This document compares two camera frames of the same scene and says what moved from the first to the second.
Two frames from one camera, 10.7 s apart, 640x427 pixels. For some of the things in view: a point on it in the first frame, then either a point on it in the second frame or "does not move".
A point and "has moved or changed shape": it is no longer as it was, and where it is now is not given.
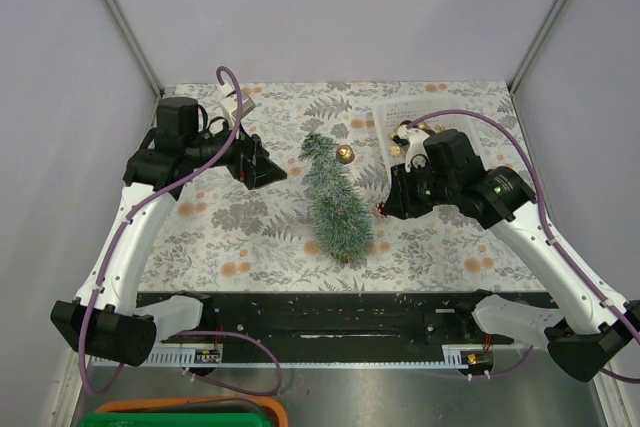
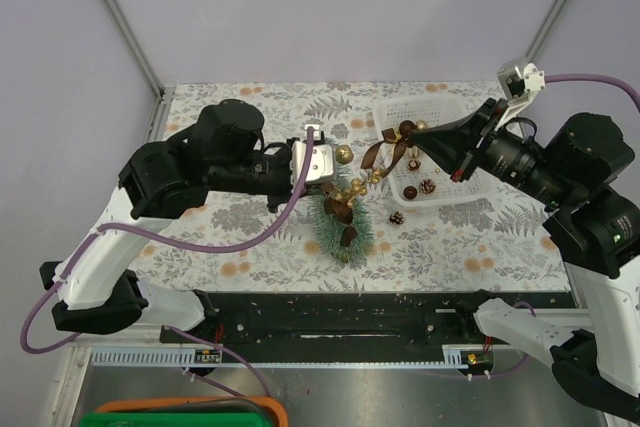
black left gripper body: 235,159 → 269,174
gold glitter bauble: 345,154 does not move
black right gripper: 401,203 → 453,144
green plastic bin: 175,419 does not move
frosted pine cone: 379,210 has moved or changed shape
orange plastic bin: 241,404 does not move
